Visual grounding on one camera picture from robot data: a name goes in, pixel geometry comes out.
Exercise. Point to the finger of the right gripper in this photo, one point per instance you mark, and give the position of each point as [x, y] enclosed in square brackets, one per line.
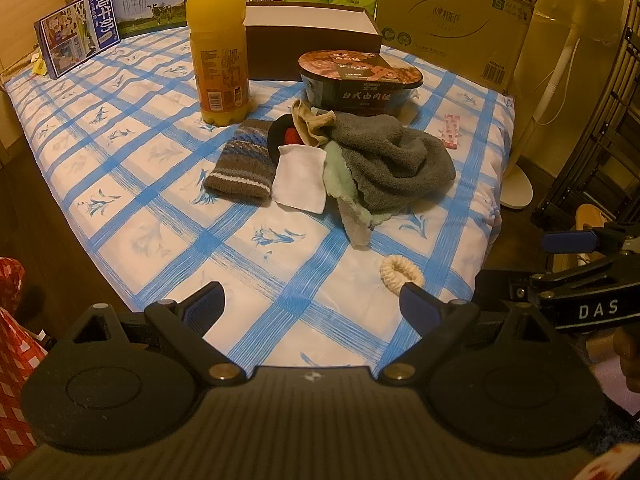
[573, 242]

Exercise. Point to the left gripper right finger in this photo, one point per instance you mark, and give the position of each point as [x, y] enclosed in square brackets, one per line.
[443, 328]

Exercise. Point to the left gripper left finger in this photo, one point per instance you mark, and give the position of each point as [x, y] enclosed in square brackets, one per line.
[182, 327]

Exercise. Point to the cream hair scrunchie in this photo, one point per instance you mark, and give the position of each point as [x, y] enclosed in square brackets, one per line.
[397, 270]

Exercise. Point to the light green cloth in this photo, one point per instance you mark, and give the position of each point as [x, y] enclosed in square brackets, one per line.
[358, 221]

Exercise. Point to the striped brown knit hat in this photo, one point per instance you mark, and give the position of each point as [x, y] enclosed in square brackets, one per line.
[244, 168]

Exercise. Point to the grey fluffy towel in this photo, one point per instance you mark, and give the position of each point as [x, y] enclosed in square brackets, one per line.
[392, 165]

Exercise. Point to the white cloth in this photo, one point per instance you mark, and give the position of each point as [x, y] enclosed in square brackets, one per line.
[298, 182]

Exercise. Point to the beige sock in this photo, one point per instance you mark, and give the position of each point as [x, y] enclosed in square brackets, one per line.
[313, 129]

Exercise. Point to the dark metal rack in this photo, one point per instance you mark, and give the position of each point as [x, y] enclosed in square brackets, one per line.
[603, 169]

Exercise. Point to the red checked bag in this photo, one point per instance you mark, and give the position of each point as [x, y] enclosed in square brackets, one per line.
[20, 353]

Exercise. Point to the pink small packet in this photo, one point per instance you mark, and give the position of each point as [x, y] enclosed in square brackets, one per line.
[450, 131]

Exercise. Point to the black round red item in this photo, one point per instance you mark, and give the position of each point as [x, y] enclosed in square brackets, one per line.
[282, 132]

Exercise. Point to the white standing fan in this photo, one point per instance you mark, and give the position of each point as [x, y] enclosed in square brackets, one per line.
[568, 53]

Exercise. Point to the large brown cardboard box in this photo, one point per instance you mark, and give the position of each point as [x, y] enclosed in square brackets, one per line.
[480, 40]

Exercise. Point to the black instant rice bowl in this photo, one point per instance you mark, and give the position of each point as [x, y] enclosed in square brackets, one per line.
[358, 83]

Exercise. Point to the brown open cardboard box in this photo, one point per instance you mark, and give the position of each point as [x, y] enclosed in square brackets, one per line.
[279, 33]

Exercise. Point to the orange juice bottle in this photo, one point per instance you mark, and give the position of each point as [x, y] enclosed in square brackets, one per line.
[219, 56]

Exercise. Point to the cow picture milk box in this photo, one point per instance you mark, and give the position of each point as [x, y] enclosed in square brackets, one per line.
[136, 17]

